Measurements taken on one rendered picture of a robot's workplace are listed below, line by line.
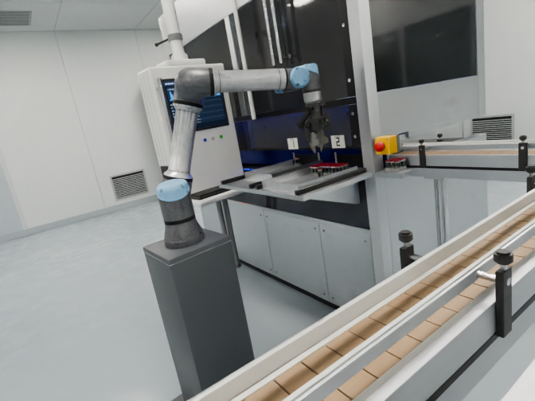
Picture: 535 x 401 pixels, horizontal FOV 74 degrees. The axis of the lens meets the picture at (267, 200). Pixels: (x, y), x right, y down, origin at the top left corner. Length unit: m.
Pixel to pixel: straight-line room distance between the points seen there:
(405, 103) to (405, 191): 0.40
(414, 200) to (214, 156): 1.19
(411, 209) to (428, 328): 1.40
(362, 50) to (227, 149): 1.10
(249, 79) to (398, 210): 0.92
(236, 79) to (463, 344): 1.08
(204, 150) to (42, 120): 4.62
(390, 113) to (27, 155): 5.71
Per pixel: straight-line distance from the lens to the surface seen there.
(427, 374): 0.44
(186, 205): 1.32
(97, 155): 6.66
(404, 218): 1.83
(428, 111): 1.94
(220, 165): 2.28
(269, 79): 1.35
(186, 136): 1.43
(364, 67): 1.59
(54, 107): 6.63
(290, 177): 1.70
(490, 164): 1.48
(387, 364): 0.43
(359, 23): 1.61
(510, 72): 6.26
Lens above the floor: 1.21
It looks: 14 degrees down
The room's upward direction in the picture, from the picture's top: 10 degrees counter-clockwise
